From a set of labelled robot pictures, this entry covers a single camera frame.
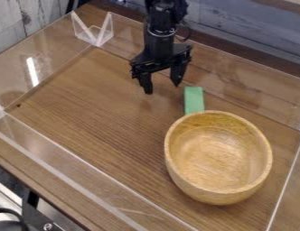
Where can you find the wooden brown bowl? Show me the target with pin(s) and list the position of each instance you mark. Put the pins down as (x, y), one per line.
(218, 157)

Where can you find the black table frame bracket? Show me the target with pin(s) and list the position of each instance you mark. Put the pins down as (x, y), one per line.
(42, 216)

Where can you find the green rectangular block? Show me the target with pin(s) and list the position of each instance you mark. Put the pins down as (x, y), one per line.
(193, 100)

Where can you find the clear acrylic corner bracket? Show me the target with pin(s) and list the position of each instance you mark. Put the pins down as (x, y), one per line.
(94, 35)

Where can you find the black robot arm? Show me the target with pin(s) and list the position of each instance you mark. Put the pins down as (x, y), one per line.
(163, 16)

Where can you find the clear acrylic enclosure wall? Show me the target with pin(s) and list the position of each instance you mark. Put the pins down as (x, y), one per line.
(82, 132)

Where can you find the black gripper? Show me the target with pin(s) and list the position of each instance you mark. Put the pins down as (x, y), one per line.
(161, 54)

